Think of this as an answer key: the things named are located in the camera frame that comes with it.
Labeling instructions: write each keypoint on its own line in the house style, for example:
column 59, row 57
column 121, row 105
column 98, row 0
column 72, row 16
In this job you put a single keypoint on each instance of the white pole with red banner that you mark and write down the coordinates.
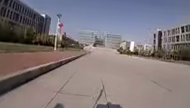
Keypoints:
column 56, row 36

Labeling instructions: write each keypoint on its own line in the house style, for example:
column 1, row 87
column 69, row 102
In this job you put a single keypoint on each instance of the grass strip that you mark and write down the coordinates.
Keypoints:
column 13, row 47

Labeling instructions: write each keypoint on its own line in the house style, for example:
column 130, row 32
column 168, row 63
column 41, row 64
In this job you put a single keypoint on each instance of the red brick path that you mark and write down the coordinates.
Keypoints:
column 1, row 62

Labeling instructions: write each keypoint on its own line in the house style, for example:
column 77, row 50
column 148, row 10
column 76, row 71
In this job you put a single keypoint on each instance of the small white building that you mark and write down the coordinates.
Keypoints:
column 131, row 45

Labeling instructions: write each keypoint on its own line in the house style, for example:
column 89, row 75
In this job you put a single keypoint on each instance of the pale building with dark windows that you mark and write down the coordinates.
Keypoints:
column 185, row 37

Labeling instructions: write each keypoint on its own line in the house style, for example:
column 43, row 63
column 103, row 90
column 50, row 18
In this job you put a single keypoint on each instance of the pale glass building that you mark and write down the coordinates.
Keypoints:
column 88, row 37

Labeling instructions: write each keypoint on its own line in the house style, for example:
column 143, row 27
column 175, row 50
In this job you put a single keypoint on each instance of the row of bushes and trees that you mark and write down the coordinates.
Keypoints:
column 170, row 54

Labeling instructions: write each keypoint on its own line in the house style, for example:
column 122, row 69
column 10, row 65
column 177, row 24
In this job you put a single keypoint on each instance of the grey stone kerb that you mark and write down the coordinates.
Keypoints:
column 13, row 79

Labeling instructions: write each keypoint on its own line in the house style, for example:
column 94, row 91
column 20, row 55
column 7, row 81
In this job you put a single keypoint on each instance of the grey concrete paved ground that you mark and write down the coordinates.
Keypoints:
column 130, row 80

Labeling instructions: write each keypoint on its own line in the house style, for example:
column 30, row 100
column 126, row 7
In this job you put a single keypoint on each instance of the dark glass building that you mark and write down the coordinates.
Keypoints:
column 10, row 10

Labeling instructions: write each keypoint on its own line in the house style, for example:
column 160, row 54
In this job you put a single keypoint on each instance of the row of green trees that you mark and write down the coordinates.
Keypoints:
column 4, row 31

